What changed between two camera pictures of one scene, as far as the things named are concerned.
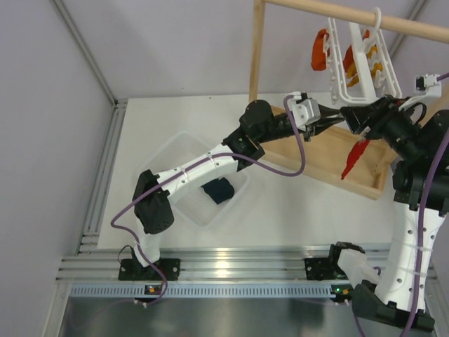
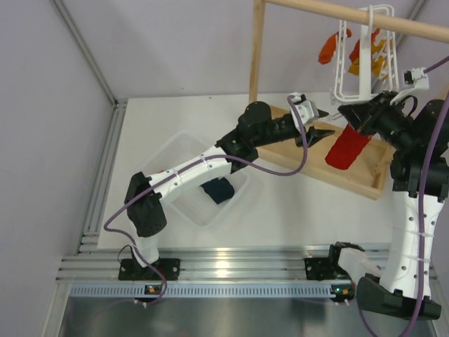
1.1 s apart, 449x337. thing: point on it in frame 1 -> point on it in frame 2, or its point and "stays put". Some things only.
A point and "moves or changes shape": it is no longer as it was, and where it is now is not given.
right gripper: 377,115 stays put
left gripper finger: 321,124 -> 314,135
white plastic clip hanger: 375,78 moves or changes shape
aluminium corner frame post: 119,107 stays put
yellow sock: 353,74 -> 379,64
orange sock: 319,58 -> 327,51
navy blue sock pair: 219,190 stays put
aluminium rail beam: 250,261 stays put
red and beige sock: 356,152 moves or changes shape
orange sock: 349,59 -> 356,52
